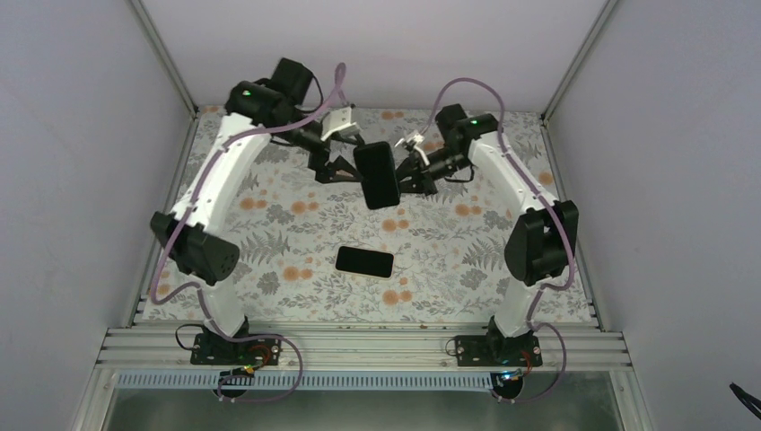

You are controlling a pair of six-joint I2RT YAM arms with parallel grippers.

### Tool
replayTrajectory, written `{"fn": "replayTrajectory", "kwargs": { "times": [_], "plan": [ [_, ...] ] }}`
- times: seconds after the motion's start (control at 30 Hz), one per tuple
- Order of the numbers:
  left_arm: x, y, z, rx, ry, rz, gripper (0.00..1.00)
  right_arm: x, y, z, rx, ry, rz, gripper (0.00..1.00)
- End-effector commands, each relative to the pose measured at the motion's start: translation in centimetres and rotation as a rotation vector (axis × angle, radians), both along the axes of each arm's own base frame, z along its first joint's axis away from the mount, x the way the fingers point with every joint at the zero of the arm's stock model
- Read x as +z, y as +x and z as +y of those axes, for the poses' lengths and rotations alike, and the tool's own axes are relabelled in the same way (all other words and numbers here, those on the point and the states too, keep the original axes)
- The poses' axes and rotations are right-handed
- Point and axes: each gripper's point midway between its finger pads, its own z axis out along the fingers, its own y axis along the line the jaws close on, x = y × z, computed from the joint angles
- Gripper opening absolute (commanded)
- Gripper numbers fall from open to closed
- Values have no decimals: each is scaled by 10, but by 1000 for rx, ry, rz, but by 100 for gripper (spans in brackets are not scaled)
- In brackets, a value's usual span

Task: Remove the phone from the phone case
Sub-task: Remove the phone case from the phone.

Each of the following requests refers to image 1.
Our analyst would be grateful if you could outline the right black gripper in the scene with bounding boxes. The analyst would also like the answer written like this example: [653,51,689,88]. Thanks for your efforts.
[385,145,473,196]

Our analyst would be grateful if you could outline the black phone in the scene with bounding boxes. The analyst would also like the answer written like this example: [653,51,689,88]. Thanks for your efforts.
[354,142,400,210]

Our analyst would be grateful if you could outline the phone with pink case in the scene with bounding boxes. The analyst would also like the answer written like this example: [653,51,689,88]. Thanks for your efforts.
[335,246,395,279]

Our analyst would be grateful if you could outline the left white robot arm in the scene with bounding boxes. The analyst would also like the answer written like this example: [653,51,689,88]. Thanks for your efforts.
[149,58,361,364]

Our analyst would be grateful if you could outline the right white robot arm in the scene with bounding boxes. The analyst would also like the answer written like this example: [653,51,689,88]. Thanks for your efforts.
[396,104,579,365]

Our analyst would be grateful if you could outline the floral patterned table mat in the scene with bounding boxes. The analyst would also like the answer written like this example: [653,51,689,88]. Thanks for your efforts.
[142,105,596,325]

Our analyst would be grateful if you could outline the black object at edge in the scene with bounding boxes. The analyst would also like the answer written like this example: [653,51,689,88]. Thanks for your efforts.
[729,383,761,419]

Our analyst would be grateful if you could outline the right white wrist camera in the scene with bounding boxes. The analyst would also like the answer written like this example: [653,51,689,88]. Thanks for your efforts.
[394,130,431,166]

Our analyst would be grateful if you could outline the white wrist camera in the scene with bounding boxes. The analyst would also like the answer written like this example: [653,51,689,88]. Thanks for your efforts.
[321,106,362,142]
[394,130,431,166]

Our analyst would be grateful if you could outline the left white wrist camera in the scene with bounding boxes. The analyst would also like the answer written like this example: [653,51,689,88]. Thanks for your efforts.
[321,106,362,142]

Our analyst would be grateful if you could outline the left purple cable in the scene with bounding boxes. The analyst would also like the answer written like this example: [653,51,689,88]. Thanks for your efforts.
[148,62,349,404]

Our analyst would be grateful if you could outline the purple cable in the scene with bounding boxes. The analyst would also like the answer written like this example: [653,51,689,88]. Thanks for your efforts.
[148,62,349,404]
[415,77,578,406]

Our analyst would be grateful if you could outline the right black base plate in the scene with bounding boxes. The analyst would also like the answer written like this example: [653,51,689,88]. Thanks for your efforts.
[453,332,543,368]

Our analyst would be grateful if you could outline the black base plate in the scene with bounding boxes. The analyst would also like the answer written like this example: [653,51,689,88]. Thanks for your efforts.
[453,332,543,368]
[189,332,282,367]

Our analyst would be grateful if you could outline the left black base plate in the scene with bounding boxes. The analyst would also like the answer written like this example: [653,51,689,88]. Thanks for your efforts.
[189,332,282,367]

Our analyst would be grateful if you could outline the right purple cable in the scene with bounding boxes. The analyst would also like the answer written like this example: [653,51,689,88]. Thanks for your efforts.
[415,77,578,406]

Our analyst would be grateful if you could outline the grey slotted cable duct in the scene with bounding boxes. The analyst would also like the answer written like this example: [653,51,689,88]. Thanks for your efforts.
[115,370,512,391]

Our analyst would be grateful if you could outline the aluminium rail frame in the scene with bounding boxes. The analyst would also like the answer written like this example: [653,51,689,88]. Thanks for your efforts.
[96,323,633,372]

